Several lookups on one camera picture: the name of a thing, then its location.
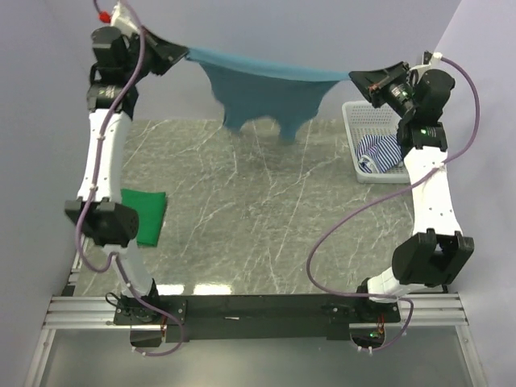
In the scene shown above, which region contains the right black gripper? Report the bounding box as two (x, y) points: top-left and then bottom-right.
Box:
(349, 62), (418, 120)

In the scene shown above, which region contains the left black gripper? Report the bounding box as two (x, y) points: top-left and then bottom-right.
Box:
(123, 25), (189, 84)

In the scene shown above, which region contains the blue tank top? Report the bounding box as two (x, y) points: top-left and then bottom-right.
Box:
(187, 48), (350, 143)

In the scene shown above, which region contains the green tank top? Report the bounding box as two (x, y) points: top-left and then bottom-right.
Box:
(122, 189), (167, 247)

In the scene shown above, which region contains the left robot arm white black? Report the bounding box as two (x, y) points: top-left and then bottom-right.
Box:
(64, 27), (188, 324)

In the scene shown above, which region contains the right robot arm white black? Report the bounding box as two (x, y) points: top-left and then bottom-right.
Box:
(349, 62), (474, 322)

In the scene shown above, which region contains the striped tank top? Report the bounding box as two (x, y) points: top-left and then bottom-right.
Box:
(356, 134), (403, 173)

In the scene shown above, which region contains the white plastic basket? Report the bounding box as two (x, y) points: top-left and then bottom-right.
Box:
(342, 101), (410, 184)

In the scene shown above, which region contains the black base beam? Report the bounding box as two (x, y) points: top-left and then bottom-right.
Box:
(114, 294), (401, 343)

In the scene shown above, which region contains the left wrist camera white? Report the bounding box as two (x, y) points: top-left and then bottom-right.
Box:
(92, 0), (140, 36)

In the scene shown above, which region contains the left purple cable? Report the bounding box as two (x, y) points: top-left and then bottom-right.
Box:
(74, 0), (189, 358)

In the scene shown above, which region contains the aluminium rail frame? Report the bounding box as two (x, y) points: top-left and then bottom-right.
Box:
(23, 225), (481, 387)

